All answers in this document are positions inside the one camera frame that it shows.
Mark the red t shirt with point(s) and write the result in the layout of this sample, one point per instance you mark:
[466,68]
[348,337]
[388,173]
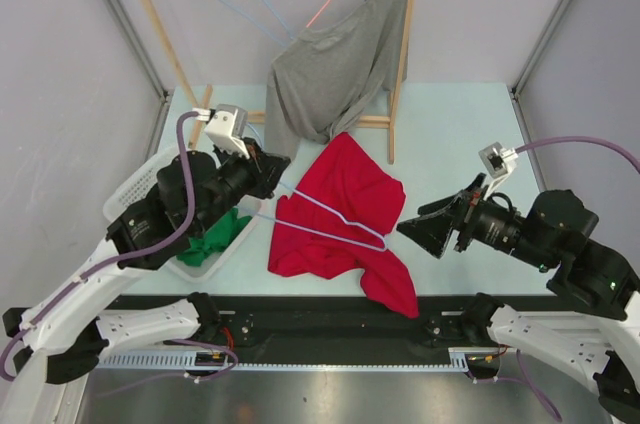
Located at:
[385,279]

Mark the white plastic basket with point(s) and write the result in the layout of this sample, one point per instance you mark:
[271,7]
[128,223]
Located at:
[137,186]

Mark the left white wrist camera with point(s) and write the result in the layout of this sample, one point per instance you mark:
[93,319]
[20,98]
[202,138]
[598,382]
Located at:
[224,126]

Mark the white cable duct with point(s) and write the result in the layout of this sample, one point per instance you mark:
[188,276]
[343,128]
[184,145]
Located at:
[206,361]

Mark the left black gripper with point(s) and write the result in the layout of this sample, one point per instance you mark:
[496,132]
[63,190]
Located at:
[265,178]

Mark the grey t shirt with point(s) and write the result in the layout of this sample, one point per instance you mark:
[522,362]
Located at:
[320,85]

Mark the green t shirt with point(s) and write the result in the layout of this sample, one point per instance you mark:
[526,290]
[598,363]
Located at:
[216,240]

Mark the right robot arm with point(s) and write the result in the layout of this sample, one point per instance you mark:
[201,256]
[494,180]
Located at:
[590,278]

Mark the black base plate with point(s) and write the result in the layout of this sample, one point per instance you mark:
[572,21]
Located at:
[355,329]

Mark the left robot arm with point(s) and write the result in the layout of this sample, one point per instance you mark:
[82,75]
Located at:
[190,195]

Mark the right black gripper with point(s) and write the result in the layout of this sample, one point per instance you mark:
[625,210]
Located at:
[430,232]

